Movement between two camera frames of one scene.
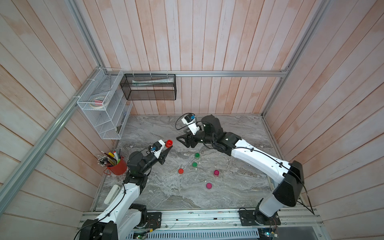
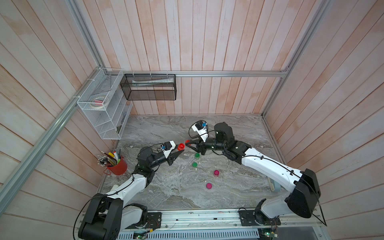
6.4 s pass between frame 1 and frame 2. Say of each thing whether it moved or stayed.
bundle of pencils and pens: stayed
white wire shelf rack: stayed
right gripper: moved
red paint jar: moved
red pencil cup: stayed
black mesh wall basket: stayed
